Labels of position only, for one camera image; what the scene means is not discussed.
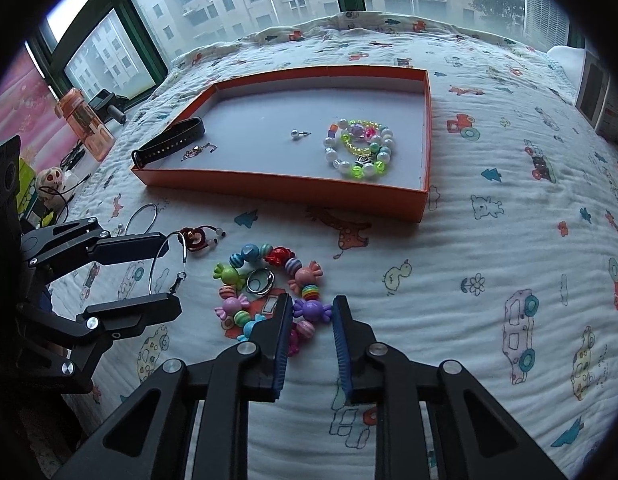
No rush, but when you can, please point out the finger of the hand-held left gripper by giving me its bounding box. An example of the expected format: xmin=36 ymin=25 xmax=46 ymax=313
xmin=15 ymin=292 xmax=183 ymax=394
xmin=20 ymin=216 xmax=176 ymax=281

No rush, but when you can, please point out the green patterned box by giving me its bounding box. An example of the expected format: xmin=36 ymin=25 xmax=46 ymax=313
xmin=16 ymin=156 xmax=45 ymax=221

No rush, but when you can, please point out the white plush toy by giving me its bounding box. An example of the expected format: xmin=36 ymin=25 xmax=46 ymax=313
xmin=35 ymin=166 xmax=73 ymax=211

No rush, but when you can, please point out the red string bracelet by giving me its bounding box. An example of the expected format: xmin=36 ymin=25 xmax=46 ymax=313
xmin=179 ymin=226 xmax=226 ymax=254

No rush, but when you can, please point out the black cable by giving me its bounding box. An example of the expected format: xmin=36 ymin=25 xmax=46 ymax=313
xmin=59 ymin=141 xmax=91 ymax=172
xmin=38 ymin=185 xmax=74 ymax=222

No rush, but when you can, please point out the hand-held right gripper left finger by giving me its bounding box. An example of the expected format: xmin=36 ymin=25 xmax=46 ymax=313
xmin=54 ymin=292 xmax=294 ymax=480

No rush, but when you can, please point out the white cardboard box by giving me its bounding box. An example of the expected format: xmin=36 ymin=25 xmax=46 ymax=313
xmin=574 ymin=50 xmax=612 ymax=129

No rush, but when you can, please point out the white pearl bead bracelet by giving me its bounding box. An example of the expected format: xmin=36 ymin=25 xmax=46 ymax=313
xmin=323 ymin=119 xmax=395 ymax=180

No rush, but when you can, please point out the pink printed curtain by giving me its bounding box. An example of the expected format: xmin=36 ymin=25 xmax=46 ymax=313
xmin=0 ymin=49 xmax=71 ymax=147

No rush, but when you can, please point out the silver bangle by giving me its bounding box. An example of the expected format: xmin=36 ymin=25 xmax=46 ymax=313
xmin=123 ymin=203 xmax=188 ymax=295

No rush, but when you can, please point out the white louvre grille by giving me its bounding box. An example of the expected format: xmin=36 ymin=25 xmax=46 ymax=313
xmin=523 ymin=0 xmax=572 ymax=47

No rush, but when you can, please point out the printed white blanket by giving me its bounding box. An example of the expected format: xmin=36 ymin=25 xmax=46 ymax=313
xmin=49 ymin=10 xmax=618 ymax=480

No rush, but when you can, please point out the black tripod handle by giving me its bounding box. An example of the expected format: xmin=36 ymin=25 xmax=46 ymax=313
xmin=88 ymin=89 xmax=128 ymax=124

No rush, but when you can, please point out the black watch band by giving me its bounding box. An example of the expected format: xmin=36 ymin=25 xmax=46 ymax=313
xmin=132 ymin=116 xmax=206 ymax=169

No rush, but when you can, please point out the orange cardboard tray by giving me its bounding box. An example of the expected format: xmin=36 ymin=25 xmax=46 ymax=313
xmin=130 ymin=65 xmax=434 ymax=224

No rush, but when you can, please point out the orange water bottle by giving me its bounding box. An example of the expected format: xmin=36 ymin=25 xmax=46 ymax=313
xmin=56 ymin=87 xmax=115 ymax=162

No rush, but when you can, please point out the silver ring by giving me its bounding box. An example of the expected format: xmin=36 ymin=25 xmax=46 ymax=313
xmin=245 ymin=267 xmax=278 ymax=296

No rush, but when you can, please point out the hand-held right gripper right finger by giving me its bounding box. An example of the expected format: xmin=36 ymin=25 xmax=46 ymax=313
xmin=331 ymin=295 xmax=570 ymax=480

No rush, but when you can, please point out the green translucent bead bracelet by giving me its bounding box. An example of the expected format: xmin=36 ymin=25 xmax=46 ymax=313
xmin=339 ymin=120 xmax=390 ymax=181

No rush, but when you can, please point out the dark green window frame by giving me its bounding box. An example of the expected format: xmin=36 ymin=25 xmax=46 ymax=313
xmin=26 ymin=0 xmax=370 ymax=107

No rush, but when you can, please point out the colourful candy bead bracelet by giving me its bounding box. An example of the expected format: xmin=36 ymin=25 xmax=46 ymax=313
xmin=211 ymin=242 xmax=335 ymax=357

